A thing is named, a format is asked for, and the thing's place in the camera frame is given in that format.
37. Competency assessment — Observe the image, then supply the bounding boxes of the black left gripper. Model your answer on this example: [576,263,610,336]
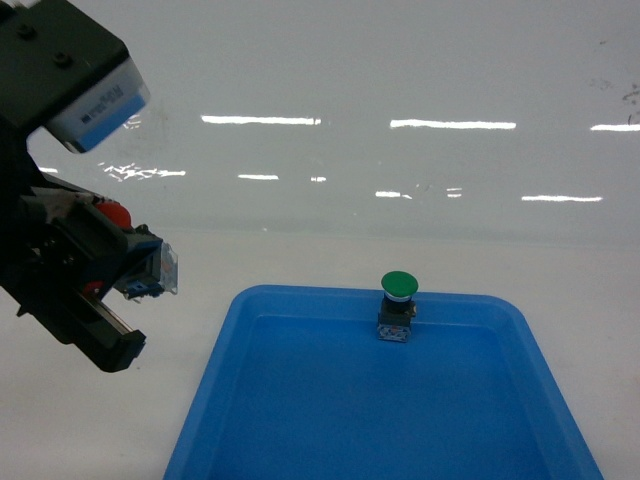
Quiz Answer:
[1,124,146,373]

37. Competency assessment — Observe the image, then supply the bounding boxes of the red mushroom push button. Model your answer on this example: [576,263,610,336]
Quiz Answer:
[94,200,178,301]

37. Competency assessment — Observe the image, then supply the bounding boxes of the white glossy back board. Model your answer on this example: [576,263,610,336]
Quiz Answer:
[30,1,639,249]

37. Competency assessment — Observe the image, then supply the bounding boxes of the blue plastic tray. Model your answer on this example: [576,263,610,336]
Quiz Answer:
[165,285,601,479]

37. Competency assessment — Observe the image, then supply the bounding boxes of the green mushroom push button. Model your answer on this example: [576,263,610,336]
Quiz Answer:
[377,270,419,343]

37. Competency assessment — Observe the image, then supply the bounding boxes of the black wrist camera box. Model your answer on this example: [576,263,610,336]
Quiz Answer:
[1,1,150,153]

